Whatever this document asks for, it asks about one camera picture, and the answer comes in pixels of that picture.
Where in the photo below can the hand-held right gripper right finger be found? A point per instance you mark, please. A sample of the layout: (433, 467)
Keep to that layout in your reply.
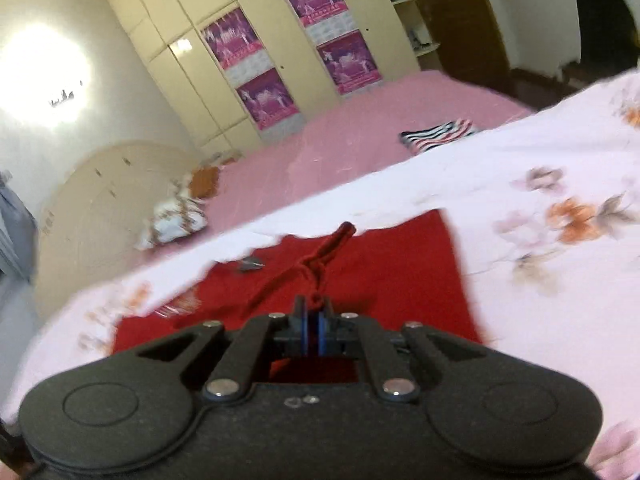
(325, 327)

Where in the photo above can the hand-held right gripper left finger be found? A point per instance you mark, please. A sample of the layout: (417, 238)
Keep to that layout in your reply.
(303, 327)

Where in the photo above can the red pants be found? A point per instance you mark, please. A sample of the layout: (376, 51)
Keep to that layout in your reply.
(380, 270)

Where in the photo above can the striped folded clothes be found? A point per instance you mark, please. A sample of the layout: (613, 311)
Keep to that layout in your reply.
(437, 136)

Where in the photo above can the white floral pillow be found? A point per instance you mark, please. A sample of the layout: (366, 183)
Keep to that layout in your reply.
(175, 217)

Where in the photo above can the orange pillow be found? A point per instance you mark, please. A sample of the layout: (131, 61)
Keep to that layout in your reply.
(205, 182)

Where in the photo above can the pink bed sheet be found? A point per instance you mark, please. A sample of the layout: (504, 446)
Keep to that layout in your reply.
(345, 150)

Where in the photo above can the white floral blanket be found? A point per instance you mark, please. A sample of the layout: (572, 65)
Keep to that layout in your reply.
(540, 270)

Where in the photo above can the beige headboard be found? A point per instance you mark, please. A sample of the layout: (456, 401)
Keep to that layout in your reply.
(100, 220)

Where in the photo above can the grey curtain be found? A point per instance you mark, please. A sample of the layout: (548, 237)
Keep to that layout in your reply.
(15, 230)

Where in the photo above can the beige open shelf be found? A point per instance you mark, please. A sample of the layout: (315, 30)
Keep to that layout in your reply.
(407, 5)

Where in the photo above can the brown wooden door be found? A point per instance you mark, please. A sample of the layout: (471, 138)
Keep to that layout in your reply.
(460, 15)

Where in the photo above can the beige wardrobe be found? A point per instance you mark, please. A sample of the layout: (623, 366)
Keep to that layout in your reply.
(165, 15)

